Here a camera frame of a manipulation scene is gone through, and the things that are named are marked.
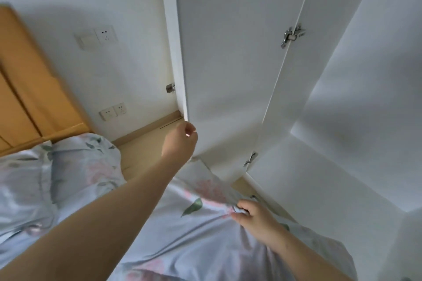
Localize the person's left hand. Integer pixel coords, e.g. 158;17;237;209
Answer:
161;121;198;168

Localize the person's right hand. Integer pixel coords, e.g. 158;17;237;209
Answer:
230;200;291;251

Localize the floral light blue quilt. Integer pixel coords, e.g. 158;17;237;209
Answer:
107;156;358;281

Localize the white wardrobe door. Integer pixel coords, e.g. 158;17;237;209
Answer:
158;0;319;186

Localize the person's left forearm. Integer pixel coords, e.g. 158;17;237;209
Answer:
0;156;192;281

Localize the person's right forearm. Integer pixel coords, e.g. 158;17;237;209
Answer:
263;228;355;281

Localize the beige baseboard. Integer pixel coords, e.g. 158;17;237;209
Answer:
112;110;184;147

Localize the small metal door hinge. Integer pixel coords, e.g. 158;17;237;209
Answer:
243;151;258;168

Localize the large metal door hinge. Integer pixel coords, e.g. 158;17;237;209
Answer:
280;24;306;50

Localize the floral bedding on bed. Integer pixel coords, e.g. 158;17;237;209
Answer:
0;133;127;248

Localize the white wardrobe body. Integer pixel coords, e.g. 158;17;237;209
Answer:
245;0;422;281

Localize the orange wooden headboard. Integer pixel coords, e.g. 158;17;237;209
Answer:
0;4;93;157

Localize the white wall switch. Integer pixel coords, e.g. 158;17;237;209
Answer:
75;30;100;50

